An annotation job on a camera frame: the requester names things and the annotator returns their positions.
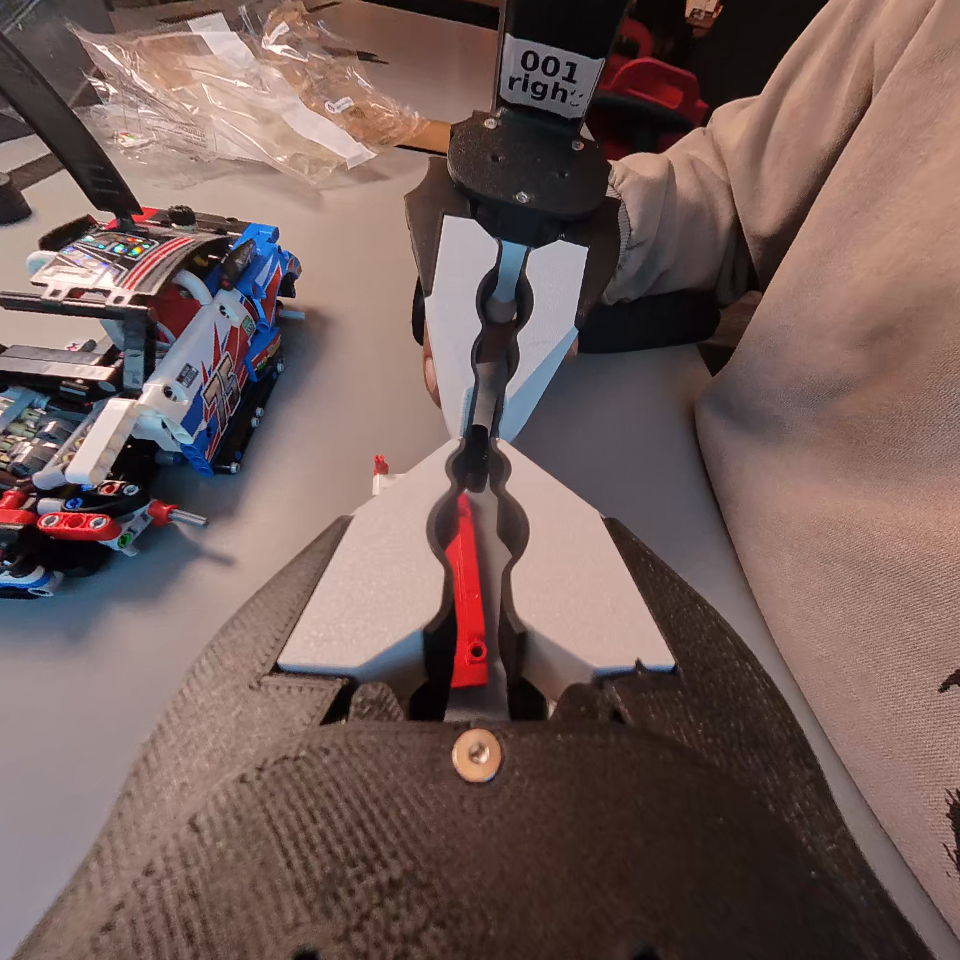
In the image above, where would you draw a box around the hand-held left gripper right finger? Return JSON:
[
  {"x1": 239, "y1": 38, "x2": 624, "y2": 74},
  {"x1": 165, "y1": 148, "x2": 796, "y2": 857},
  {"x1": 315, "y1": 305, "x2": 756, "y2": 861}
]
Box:
[{"x1": 487, "y1": 441, "x2": 678, "y2": 717}]

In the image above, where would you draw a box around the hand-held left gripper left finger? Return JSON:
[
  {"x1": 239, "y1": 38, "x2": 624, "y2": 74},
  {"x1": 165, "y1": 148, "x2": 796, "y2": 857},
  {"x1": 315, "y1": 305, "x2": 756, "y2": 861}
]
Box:
[{"x1": 276, "y1": 438, "x2": 468, "y2": 717}]

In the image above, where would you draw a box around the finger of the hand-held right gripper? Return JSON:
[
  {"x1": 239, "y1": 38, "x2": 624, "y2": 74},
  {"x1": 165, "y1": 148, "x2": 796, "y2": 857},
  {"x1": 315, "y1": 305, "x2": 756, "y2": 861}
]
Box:
[
  {"x1": 422, "y1": 213, "x2": 502, "y2": 441},
  {"x1": 493, "y1": 240, "x2": 591, "y2": 445}
]

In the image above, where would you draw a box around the white red lego assembly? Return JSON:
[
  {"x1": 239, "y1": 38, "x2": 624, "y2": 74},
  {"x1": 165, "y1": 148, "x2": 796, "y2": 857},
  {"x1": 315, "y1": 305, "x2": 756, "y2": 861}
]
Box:
[{"x1": 369, "y1": 452, "x2": 494, "y2": 691}]

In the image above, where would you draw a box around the person's right forearm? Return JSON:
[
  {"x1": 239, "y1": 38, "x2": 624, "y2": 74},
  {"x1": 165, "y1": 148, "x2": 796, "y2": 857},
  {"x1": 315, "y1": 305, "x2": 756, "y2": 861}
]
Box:
[{"x1": 602, "y1": 0, "x2": 942, "y2": 307}]

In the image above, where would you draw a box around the blue white lego race car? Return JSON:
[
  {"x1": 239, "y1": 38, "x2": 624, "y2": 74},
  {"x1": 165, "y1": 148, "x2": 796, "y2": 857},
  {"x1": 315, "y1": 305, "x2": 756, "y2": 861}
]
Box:
[{"x1": 0, "y1": 33, "x2": 310, "y2": 603}]

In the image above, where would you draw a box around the person's right hand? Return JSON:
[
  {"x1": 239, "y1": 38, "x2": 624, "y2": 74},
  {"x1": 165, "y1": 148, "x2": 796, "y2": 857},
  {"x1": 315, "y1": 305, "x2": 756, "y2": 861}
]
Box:
[{"x1": 420, "y1": 328, "x2": 445, "y2": 410}]

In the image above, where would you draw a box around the red office chair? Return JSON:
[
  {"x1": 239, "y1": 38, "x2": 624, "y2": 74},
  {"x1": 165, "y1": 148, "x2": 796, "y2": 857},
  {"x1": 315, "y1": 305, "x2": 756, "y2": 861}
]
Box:
[{"x1": 591, "y1": 17, "x2": 711, "y2": 160}]

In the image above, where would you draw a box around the pile of clear plastic bags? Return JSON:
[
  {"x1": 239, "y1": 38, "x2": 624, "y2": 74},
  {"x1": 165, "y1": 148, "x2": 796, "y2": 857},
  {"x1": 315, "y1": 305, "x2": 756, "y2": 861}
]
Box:
[{"x1": 66, "y1": 0, "x2": 434, "y2": 190}]

